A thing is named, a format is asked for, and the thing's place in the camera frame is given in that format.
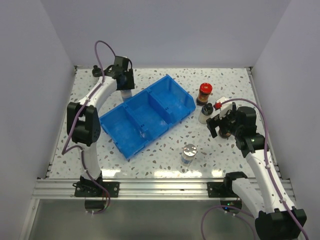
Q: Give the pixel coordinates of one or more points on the blue three-compartment plastic bin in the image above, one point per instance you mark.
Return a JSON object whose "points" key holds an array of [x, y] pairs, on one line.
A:
{"points": [[146, 116]]}

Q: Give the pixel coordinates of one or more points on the silver-lid shaker jar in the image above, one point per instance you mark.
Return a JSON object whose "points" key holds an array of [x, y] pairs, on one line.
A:
{"points": [[188, 154]]}

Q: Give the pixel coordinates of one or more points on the silver-lid blue-label spice jar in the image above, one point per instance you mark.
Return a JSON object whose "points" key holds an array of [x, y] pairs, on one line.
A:
{"points": [[126, 94]]}

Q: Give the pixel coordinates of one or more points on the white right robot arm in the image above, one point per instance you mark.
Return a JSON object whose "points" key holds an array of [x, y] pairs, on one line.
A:
{"points": [[276, 216]]}

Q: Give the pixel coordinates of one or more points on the red-cap dark sauce jar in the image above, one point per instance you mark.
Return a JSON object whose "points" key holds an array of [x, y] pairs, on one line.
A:
{"points": [[204, 92]]}

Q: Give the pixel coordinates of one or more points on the red-cap brown sauce jar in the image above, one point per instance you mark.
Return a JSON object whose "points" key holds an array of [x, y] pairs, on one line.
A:
{"points": [[224, 132]]}

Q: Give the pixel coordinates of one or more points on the black-cap brown spice bottle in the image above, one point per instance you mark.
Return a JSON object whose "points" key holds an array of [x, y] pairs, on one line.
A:
{"points": [[96, 73]]}

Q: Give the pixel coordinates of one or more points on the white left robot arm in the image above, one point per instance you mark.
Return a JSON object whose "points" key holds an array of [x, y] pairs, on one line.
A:
{"points": [[83, 124]]}

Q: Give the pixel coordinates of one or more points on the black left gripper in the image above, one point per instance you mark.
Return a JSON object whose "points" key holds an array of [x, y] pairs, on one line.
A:
{"points": [[130, 85]]}

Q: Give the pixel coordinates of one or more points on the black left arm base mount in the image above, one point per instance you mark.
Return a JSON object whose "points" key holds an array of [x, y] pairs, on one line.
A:
{"points": [[86, 188]]}

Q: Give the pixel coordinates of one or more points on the black-cap white spice bottle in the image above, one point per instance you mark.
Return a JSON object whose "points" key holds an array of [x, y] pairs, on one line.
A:
{"points": [[205, 113]]}

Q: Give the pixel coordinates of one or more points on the aluminium front rail frame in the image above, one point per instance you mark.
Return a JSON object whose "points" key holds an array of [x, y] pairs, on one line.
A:
{"points": [[130, 189]]}

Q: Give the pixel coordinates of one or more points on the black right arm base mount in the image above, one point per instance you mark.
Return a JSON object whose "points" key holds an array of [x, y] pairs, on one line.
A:
{"points": [[216, 189]]}

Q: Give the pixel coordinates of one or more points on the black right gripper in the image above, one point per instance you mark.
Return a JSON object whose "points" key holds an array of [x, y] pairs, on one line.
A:
{"points": [[214, 122]]}

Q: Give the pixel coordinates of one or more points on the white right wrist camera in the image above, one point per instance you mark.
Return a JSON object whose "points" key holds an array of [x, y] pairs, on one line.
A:
{"points": [[223, 106]]}

